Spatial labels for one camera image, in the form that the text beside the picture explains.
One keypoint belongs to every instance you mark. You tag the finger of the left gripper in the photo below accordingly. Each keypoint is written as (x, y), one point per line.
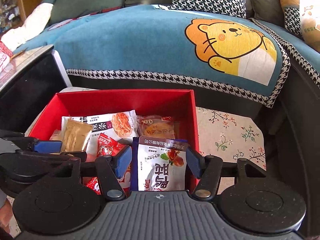
(36, 156)
(14, 141)

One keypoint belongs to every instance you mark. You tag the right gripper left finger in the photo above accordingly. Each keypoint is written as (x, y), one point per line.
(109, 170)

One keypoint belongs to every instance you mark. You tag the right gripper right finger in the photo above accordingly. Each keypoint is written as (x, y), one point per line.
(207, 170)

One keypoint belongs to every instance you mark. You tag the red candy packet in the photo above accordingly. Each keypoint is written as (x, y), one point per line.
(119, 157)

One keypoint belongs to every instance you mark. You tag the gold foil snack packet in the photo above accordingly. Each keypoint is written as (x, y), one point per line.
(75, 136)

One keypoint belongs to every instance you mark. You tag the white red spicy strip packet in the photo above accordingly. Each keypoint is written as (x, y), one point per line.
(121, 126)

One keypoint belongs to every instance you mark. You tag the white red date packet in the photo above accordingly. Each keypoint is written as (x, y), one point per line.
(161, 164)

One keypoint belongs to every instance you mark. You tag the purple wafer biscuit packet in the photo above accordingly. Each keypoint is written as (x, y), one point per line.
(134, 165)

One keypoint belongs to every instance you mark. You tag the person's left hand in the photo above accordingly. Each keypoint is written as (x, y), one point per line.
(6, 215)

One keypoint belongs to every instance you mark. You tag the round cake clear wrapper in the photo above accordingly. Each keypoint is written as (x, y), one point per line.
(56, 135)

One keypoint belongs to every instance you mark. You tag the floral tablecloth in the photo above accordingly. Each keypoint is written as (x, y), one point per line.
(230, 137)

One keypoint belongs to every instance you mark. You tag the orange pastry clear wrapper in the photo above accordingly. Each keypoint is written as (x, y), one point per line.
(157, 126)

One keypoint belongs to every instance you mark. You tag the black glossy side table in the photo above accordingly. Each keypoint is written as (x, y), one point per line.
(28, 83)

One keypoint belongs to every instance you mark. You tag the red cardboard box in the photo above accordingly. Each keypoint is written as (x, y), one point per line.
(179, 104)

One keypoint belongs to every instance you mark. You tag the white red plastic bag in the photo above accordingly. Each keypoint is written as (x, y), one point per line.
(5, 55)

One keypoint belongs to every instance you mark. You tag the teal lion sofa blanket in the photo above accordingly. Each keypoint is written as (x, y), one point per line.
(247, 58)

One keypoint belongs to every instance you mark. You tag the houndstooth cushion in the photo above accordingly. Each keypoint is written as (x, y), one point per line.
(236, 8)

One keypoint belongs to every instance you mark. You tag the white printed bag on sofa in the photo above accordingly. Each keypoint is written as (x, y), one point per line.
(309, 22)

